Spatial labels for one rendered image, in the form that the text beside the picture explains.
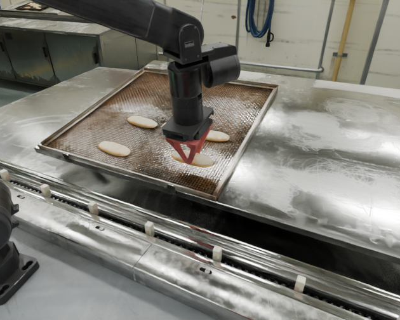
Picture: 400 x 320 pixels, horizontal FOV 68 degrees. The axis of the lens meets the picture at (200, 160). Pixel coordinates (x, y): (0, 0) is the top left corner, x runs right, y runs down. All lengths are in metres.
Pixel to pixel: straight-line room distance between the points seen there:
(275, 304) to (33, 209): 0.50
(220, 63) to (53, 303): 0.48
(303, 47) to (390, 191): 3.54
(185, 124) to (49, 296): 0.37
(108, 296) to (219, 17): 4.07
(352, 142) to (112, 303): 0.61
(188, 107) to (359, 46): 3.64
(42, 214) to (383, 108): 0.87
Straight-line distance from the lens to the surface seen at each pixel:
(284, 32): 4.14
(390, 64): 3.84
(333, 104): 0.93
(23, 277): 0.62
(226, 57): 0.55
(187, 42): 0.48
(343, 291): 0.55
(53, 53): 3.83
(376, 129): 0.85
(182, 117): 0.54
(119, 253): 0.55
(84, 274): 0.59
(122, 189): 0.76
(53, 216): 0.67
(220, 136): 0.74
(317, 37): 4.09
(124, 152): 0.74
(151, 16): 0.46
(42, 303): 0.58
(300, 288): 0.52
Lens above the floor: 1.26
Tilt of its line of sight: 31 degrees down
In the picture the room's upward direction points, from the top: straight up
